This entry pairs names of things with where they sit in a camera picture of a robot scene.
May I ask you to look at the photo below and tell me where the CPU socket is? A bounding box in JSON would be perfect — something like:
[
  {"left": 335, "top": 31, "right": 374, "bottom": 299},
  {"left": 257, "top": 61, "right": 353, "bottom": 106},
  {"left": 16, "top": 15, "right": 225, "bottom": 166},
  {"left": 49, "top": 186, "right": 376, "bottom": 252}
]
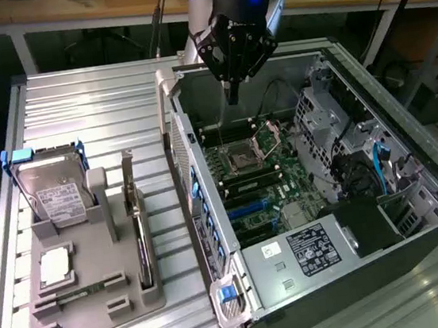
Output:
[{"left": 219, "top": 137, "right": 264, "bottom": 177}]

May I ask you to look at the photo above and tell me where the blue disk wire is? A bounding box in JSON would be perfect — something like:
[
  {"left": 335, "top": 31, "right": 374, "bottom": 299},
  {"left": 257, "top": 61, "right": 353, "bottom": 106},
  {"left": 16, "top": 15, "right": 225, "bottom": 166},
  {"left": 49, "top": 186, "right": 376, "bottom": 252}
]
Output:
[{"left": 367, "top": 137, "right": 398, "bottom": 199}]

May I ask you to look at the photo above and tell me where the silver chipset heatsink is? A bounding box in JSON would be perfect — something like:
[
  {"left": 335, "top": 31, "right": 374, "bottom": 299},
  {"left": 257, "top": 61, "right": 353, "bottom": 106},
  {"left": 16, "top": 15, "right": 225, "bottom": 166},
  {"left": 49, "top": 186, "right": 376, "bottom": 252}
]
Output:
[{"left": 281, "top": 200, "right": 312, "bottom": 229}]

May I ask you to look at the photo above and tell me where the NVIDIA graphics card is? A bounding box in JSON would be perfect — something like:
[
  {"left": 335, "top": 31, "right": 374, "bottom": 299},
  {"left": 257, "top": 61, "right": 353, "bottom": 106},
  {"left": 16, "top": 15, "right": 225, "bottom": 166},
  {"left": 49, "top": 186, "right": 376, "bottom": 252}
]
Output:
[{"left": 116, "top": 147, "right": 159, "bottom": 294}]

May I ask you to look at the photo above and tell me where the black RAM stick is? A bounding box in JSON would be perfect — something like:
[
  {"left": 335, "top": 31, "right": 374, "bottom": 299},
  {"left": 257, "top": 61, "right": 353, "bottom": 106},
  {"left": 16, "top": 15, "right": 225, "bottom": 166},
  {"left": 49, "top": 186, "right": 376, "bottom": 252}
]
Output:
[{"left": 220, "top": 170, "right": 286, "bottom": 199}]

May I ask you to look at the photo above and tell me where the silver disk bay cage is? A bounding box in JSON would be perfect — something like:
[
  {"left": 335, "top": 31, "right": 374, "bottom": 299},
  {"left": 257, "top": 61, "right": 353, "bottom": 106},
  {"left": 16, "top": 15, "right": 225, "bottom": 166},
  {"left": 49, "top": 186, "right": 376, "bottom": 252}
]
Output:
[{"left": 288, "top": 63, "right": 367, "bottom": 165}]

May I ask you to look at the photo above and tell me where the green motherboard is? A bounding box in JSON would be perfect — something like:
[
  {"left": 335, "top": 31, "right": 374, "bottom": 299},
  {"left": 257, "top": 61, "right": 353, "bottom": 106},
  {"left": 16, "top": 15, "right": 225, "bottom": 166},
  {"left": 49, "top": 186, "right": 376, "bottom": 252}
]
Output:
[{"left": 198, "top": 112, "right": 327, "bottom": 253}]

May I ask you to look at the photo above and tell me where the blue case latch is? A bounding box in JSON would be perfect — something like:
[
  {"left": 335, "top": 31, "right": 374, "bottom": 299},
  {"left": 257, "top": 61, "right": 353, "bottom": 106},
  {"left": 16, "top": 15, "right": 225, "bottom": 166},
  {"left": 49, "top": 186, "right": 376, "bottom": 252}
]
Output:
[{"left": 217, "top": 285, "right": 236, "bottom": 303}]

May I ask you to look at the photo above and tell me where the black chair base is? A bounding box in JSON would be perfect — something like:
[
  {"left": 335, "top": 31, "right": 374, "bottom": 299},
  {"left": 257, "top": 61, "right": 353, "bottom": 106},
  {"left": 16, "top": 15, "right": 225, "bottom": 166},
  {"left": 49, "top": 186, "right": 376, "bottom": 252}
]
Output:
[{"left": 61, "top": 19, "right": 149, "bottom": 68}]

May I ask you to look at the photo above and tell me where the silver CPU chip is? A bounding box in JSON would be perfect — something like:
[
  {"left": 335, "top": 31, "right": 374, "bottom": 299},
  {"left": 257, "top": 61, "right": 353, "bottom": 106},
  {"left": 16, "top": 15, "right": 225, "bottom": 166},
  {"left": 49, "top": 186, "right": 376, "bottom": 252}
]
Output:
[{"left": 36, "top": 248, "right": 75, "bottom": 289}]

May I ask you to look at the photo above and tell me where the hard disk in blue carrier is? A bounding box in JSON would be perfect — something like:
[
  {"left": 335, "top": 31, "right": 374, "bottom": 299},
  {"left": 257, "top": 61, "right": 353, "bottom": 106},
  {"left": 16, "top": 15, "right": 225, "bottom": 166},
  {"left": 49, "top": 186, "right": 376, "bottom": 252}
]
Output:
[{"left": 0, "top": 138, "right": 98, "bottom": 235}]

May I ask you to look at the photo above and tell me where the grey power supply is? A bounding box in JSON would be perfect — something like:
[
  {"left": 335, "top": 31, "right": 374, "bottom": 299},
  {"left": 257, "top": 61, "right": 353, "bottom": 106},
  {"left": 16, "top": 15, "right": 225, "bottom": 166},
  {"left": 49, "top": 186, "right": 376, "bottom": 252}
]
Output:
[{"left": 237, "top": 209, "right": 378, "bottom": 318}]

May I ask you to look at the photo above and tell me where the black hanging robot cable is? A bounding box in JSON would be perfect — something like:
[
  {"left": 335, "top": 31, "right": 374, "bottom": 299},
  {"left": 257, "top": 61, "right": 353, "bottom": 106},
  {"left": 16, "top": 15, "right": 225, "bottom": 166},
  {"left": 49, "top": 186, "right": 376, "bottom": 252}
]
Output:
[{"left": 141, "top": 0, "right": 179, "bottom": 60}]

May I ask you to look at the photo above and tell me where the green RAM stick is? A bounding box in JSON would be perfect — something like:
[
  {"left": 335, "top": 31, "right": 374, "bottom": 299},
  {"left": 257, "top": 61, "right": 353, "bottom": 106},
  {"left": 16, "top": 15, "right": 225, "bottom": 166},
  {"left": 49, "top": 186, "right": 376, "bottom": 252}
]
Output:
[{"left": 52, "top": 280, "right": 112, "bottom": 304}]

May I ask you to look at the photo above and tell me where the black disk bay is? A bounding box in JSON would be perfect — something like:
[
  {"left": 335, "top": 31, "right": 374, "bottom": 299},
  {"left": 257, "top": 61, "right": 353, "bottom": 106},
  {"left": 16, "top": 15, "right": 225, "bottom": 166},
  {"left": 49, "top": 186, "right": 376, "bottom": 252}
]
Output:
[{"left": 327, "top": 142, "right": 398, "bottom": 205}]

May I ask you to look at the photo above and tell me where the grey plastic parts rack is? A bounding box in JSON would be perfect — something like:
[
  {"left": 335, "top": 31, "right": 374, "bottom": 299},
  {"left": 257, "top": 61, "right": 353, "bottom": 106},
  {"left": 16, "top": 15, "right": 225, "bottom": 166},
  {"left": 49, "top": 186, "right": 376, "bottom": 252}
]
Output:
[{"left": 6, "top": 160, "right": 171, "bottom": 328}]

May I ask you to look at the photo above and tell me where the silver socket cover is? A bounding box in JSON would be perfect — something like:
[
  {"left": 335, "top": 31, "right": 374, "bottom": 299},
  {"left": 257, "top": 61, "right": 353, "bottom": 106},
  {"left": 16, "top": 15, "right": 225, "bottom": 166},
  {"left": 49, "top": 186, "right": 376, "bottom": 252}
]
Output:
[{"left": 248, "top": 118, "right": 285, "bottom": 157}]

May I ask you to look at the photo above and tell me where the long black expansion slot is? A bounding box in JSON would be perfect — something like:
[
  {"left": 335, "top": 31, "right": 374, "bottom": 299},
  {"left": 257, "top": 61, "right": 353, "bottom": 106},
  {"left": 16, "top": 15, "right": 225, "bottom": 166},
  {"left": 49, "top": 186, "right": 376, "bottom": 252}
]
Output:
[
  {"left": 233, "top": 219, "right": 275, "bottom": 238},
  {"left": 238, "top": 226, "right": 280, "bottom": 249}
]

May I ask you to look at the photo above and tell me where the black wire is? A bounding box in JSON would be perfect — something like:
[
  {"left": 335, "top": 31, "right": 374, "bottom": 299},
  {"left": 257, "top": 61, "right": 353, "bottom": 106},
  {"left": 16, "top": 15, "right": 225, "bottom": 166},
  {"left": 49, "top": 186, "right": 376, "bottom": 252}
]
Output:
[{"left": 252, "top": 75, "right": 302, "bottom": 117}]

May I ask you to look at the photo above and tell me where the grey computer tower case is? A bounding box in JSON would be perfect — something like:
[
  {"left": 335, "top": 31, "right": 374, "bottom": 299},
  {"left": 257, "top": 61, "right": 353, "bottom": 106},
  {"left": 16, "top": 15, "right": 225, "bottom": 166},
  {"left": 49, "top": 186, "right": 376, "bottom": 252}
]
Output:
[{"left": 152, "top": 23, "right": 438, "bottom": 328}]

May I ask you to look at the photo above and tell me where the blue expansion slot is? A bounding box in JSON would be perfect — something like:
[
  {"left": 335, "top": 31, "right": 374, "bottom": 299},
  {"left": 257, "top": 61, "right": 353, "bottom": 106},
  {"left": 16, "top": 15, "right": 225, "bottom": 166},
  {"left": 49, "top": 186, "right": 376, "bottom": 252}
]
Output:
[{"left": 225, "top": 198, "right": 271, "bottom": 221}]

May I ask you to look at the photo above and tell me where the thin locking lever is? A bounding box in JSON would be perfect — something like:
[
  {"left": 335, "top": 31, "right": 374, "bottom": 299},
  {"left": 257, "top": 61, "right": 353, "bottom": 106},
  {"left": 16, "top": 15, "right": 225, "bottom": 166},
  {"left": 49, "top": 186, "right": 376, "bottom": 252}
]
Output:
[{"left": 215, "top": 118, "right": 227, "bottom": 151}]

